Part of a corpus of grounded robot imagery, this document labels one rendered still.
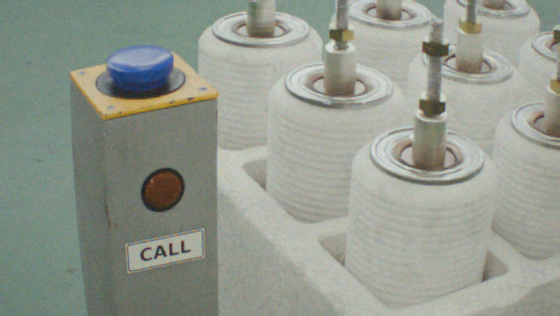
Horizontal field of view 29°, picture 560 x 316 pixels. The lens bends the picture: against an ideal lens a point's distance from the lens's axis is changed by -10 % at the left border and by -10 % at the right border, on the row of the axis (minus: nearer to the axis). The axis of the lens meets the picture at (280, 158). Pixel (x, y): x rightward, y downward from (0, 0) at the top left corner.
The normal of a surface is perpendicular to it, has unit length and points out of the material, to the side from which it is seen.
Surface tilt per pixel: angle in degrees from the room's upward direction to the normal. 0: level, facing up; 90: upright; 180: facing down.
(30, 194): 0
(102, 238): 90
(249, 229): 90
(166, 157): 90
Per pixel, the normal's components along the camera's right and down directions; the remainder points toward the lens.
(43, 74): 0.03, -0.89
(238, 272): -0.89, 0.18
